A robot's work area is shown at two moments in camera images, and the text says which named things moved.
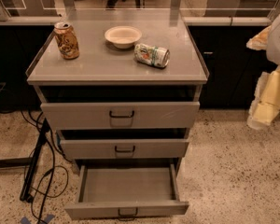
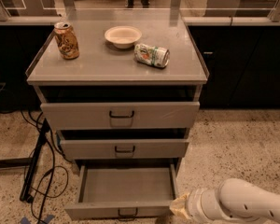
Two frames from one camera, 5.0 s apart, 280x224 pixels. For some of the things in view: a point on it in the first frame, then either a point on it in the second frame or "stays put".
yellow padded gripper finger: [272, 95] to [206, 205]
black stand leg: [26, 189] stays put
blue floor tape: [47, 218] stays put
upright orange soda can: [66, 40] stays put
